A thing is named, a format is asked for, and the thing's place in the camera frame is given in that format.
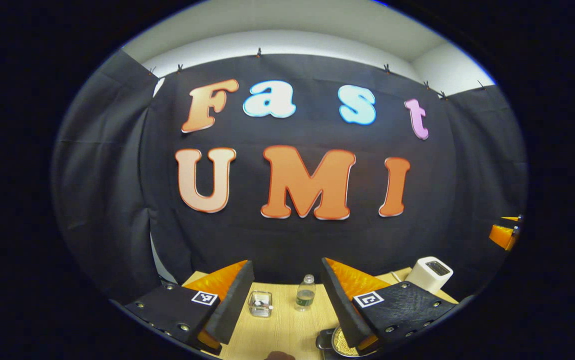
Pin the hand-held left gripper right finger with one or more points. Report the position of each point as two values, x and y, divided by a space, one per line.
345 305

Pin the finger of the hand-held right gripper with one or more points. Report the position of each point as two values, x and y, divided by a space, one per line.
503 235

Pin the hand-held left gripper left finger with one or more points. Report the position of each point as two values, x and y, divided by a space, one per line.
232 305

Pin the black induction cooktop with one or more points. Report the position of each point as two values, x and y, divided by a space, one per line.
328 355

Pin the pile of soybeans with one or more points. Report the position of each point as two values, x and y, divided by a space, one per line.
345 344

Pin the clear plastic water bottle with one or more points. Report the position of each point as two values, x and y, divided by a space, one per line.
305 296

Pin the white toaster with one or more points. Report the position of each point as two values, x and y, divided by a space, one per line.
430 274

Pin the black backdrop cloth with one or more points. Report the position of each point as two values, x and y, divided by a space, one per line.
292 240

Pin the row of black cloth clips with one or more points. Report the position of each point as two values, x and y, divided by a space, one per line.
386 68

